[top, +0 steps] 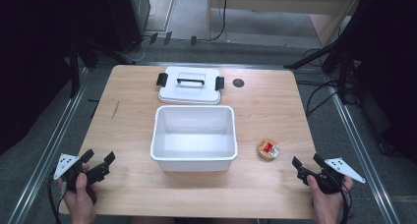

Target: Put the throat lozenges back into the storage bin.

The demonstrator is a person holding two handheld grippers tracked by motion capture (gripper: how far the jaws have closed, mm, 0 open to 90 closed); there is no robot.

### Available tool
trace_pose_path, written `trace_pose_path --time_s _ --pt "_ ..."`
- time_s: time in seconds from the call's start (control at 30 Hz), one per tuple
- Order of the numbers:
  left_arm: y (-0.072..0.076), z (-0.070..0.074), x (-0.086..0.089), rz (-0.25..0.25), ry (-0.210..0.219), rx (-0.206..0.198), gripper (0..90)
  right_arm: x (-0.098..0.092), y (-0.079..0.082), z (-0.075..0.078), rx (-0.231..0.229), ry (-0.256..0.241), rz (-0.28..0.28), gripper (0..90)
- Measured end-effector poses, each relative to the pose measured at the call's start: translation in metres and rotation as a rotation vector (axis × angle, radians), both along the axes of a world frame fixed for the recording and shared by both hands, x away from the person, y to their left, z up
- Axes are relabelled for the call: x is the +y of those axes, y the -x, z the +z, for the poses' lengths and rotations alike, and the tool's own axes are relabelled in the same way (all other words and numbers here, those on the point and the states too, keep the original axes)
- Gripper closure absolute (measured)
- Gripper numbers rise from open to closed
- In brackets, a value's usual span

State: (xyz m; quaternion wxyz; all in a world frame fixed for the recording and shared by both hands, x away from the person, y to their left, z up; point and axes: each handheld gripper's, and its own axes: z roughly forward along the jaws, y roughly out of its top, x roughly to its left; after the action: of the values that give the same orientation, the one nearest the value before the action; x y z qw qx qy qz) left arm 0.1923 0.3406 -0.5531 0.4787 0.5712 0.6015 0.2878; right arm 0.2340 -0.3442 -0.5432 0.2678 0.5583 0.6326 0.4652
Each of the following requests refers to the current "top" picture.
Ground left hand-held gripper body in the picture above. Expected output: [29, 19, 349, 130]
[52, 153, 110, 205]

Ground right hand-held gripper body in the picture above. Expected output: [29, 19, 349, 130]
[296, 156, 367, 196]

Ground round gold tin red label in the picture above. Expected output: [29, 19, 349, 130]
[256, 138, 280, 162]

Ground white plastic storage box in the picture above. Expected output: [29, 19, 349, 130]
[149, 104, 239, 173]

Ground white box lid black handle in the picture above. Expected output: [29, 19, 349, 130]
[155, 66, 226, 106]

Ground person's left hand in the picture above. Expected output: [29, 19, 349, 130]
[57, 164, 100, 224]

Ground person's right hand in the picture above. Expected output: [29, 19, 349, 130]
[306, 174, 355, 224]

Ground black tripod stand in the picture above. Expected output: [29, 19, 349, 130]
[67, 33, 137, 100]
[283, 7, 365, 104]

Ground dark computer tower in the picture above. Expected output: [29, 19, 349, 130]
[104, 0, 151, 53]

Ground light wooden cabinet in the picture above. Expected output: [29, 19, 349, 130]
[206, 0, 366, 48]

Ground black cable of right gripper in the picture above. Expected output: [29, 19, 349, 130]
[337, 179, 354, 224]

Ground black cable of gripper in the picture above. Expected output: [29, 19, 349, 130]
[46, 176, 67, 224]
[337, 179, 354, 224]

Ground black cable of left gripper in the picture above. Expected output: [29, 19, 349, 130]
[46, 176, 67, 224]

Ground metal floor rail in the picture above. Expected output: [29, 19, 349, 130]
[323, 71, 402, 224]
[6, 66, 91, 224]

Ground black floor cables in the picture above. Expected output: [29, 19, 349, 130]
[296, 78, 360, 119]

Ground black hanging cable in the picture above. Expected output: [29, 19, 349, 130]
[209, 0, 230, 42]

